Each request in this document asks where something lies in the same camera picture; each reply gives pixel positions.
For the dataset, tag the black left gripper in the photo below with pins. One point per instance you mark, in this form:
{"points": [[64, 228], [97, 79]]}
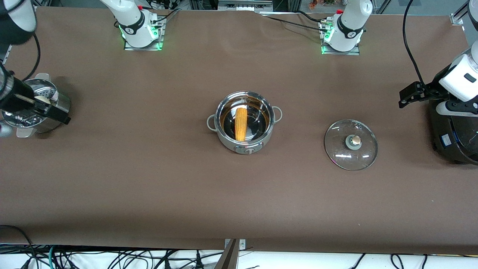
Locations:
{"points": [[429, 90]]}

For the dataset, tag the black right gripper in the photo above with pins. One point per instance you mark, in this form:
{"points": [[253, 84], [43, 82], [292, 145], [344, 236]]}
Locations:
{"points": [[14, 93]]}

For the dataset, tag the glass pot lid with knob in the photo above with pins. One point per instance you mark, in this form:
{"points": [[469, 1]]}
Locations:
{"points": [[351, 149]]}

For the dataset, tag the yellow corn cob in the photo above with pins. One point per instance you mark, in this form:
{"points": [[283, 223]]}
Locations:
{"points": [[241, 125]]}

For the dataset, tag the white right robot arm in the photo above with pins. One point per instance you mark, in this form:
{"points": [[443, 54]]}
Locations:
{"points": [[134, 22]]}

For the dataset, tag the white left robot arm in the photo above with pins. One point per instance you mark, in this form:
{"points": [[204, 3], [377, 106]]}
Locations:
{"points": [[459, 74]]}

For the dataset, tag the silver steamer pot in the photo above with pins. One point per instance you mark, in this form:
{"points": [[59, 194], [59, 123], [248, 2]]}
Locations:
{"points": [[56, 101]]}

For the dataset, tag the white dumpling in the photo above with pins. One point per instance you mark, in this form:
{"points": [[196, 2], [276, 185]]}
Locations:
{"points": [[43, 99]]}

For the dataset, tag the black round appliance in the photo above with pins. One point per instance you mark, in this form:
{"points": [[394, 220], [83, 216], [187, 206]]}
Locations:
{"points": [[455, 134]]}

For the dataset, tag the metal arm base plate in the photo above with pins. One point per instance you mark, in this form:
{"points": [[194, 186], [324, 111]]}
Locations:
{"points": [[158, 35], [354, 50]]}

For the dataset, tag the aluminium frame rail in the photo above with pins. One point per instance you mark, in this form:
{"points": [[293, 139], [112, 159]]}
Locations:
{"points": [[244, 4]]}

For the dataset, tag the camera mount post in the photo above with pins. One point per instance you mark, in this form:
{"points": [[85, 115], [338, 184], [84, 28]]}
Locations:
{"points": [[228, 257]]}

